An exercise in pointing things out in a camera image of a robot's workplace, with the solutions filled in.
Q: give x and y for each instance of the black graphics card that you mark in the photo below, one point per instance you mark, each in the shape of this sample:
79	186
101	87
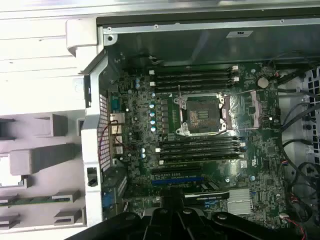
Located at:
212	196

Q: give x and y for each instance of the silver finned heatsink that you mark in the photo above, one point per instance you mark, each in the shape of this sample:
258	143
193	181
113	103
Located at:
238	201

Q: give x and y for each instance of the green motherboard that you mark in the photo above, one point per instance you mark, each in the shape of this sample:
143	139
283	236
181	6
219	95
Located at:
260	150

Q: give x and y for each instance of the metal socket cover frame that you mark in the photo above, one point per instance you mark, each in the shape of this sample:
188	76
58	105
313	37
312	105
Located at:
255	112

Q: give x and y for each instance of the round coin battery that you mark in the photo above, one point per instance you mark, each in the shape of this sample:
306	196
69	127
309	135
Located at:
263	82

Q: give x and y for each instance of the thin metal locking lever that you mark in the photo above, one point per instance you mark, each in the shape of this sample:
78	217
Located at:
238	94
180	96

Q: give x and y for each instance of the silver metal drive cage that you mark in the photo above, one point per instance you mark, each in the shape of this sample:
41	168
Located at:
290	112

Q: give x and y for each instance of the black expansion slot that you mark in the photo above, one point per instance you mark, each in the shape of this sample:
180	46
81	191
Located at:
175	172

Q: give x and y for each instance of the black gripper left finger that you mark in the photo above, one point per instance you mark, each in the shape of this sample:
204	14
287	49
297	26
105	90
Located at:
160	225

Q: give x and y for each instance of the black open PC case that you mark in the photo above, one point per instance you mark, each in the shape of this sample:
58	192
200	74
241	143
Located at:
175	45

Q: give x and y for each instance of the white case sticker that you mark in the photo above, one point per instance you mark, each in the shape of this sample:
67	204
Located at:
239	34

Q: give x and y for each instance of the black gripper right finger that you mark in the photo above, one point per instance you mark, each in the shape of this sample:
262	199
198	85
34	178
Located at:
195	225

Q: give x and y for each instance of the green RAM stick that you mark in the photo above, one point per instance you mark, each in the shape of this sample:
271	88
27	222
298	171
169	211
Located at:
37	200

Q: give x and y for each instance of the blue expansion slot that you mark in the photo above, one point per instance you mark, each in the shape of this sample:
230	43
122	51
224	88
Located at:
177	180

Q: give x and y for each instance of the grey parts rack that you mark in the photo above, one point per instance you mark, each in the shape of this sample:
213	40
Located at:
50	155

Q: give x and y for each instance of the CPU socket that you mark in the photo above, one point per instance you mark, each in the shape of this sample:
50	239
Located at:
200	116

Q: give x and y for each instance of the beige case corner latch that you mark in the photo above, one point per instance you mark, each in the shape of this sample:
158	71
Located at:
80	32

